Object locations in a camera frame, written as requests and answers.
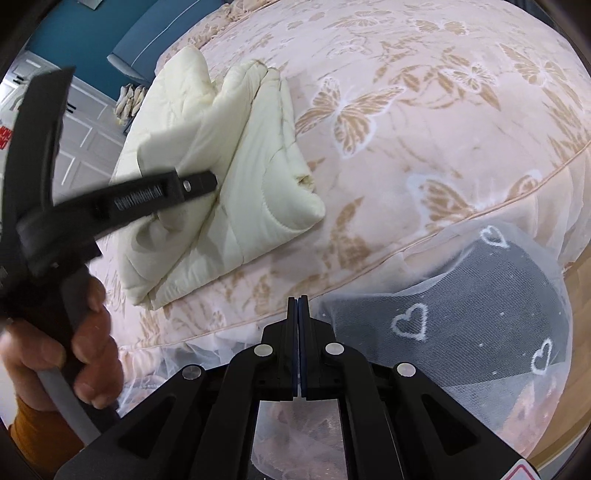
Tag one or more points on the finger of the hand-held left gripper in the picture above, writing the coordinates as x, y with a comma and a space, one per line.
39, 138
138, 201

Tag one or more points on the sheer heart lace bed skirt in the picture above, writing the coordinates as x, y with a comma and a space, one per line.
415, 318

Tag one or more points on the white panelled wardrobe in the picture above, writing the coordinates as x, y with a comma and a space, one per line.
87, 138

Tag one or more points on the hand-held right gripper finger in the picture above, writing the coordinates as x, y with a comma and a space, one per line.
304, 332
295, 332

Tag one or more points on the person's left forearm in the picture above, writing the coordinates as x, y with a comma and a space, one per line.
37, 443

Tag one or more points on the pile of folded pale cloths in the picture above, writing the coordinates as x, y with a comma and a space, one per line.
129, 104

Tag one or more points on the person's left hand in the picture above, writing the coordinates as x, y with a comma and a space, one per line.
94, 350

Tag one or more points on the cream quilted jacket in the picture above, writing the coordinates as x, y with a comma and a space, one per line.
258, 152

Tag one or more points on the red paper cutout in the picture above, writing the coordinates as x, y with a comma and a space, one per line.
5, 137

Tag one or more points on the blue upholstered bed headboard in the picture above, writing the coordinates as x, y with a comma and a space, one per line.
152, 37

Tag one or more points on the pink floral butterfly quilt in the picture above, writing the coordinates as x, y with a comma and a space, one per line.
415, 138

